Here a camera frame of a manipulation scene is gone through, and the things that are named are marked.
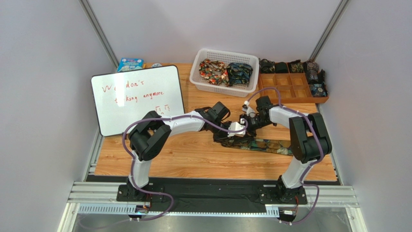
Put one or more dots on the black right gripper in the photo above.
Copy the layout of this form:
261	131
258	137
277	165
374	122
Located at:
244	121

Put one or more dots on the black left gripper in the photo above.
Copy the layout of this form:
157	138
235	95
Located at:
221	135

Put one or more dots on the blue brown floral tie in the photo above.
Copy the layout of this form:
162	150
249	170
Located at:
281	147

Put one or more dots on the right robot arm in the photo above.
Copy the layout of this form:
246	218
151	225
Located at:
309	138

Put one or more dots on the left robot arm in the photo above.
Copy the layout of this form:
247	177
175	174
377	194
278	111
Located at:
143	140

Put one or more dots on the wooden compartment tray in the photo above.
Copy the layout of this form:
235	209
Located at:
287	87

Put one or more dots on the dark blue patterned tie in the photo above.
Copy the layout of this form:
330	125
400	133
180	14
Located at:
239	73

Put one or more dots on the white plastic basket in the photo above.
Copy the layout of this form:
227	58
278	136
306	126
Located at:
239	90

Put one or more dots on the rolled black tie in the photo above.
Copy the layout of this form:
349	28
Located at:
281	67

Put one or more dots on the red floral tie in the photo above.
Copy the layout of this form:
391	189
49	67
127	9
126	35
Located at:
214	71

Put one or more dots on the rolled green patterned tie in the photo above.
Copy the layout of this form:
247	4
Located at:
295	66

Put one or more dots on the rolled blue patterned tie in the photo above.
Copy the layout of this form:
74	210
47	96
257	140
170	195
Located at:
318	90

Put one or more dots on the rolled dark grey tie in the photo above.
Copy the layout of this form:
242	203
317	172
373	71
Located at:
314	77

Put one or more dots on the rolled grey patterned tie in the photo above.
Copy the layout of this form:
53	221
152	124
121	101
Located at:
310	65

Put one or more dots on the blue red box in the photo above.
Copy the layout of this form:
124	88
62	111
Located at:
130	64

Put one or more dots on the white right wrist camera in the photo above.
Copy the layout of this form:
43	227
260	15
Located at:
248	110

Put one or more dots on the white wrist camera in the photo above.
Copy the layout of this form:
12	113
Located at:
237	128
248	110

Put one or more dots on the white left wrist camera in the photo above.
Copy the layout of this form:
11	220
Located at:
237	128

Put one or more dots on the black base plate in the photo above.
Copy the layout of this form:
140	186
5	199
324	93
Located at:
204	195

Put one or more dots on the white whiteboard black frame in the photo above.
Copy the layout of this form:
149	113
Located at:
126	97

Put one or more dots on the aluminium frame rail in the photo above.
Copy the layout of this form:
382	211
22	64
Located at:
194	155

